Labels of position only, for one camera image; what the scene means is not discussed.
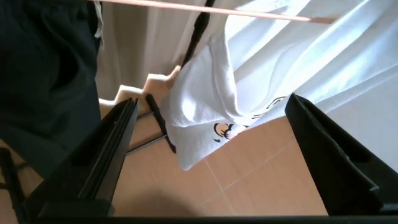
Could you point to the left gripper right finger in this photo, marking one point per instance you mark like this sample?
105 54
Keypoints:
342 174

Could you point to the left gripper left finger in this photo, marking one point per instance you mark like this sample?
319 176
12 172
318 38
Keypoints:
62 186

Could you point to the black shorts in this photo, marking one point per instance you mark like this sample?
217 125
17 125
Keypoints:
46 77

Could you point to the white garment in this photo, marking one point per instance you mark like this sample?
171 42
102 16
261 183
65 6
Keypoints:
280 62

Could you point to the pink clothes hanger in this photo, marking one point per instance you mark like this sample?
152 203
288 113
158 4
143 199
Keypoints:
217 10

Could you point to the black clothes rack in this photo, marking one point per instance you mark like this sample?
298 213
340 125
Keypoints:
199 28

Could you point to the beige curtain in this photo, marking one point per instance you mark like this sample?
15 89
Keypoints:
140 46

